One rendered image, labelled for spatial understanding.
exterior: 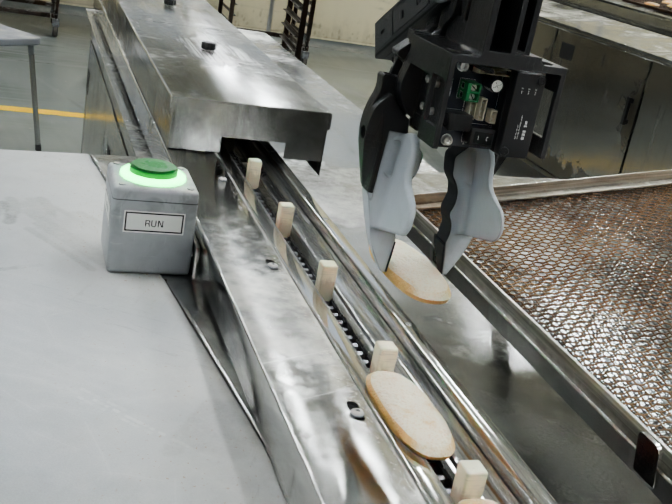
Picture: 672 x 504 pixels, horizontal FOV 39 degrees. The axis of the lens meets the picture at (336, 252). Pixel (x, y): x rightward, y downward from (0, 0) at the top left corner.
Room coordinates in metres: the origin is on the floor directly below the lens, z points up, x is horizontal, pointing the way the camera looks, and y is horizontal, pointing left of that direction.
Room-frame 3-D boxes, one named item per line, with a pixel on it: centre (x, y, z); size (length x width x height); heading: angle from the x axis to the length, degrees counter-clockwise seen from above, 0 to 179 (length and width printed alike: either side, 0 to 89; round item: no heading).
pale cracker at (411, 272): (0.58, -0.05, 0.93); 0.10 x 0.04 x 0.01; 21
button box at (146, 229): (0.76, 0.16, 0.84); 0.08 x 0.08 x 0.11; 21
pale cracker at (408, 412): (0.52, -0.06, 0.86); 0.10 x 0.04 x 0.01; 22
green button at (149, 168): (0.76, 0.16, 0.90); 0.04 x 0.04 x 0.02
